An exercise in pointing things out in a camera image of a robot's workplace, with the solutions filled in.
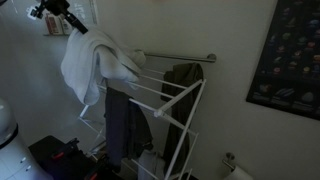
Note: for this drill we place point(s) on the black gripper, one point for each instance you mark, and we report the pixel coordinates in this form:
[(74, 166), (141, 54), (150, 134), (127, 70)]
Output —
[(56, 6)]

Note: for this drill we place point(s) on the white towel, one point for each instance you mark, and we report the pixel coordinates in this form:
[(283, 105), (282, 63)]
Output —
[(90, 60)]

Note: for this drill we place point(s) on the black cloth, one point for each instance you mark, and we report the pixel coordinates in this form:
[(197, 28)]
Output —
[(125, 130)]

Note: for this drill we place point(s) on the dark olive cloth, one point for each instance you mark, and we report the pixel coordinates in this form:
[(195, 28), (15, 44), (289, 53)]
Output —
[(182, 100)]

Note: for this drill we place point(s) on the grey cloth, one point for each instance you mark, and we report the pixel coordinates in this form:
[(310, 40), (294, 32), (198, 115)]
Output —
[(150, 165)]

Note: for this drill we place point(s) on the small white bottle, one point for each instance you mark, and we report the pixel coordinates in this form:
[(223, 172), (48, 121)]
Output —
[(66, 27)]

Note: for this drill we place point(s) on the red and white bottle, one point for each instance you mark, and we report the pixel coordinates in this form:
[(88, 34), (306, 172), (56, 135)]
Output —
[(52, 24)]

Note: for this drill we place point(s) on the black case with red latches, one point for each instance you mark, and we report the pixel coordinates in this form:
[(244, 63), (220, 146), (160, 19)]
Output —
[(63, 160)]

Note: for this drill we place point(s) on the silver toilet paper holder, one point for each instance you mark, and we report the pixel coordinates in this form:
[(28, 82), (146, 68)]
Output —
[(228, 159)]

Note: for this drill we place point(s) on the white toilet paper roll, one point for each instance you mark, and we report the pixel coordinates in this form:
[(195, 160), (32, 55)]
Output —
[(239, 174)]

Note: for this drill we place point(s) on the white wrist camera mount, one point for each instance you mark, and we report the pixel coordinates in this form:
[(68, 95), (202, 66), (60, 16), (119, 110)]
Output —
[(36, 11)]

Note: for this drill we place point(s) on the silver wall towel bar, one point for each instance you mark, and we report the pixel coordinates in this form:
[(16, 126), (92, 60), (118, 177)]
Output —
[(180, 57)]

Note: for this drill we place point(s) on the black wall poster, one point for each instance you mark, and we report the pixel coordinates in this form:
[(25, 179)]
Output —
[(290, 56)]

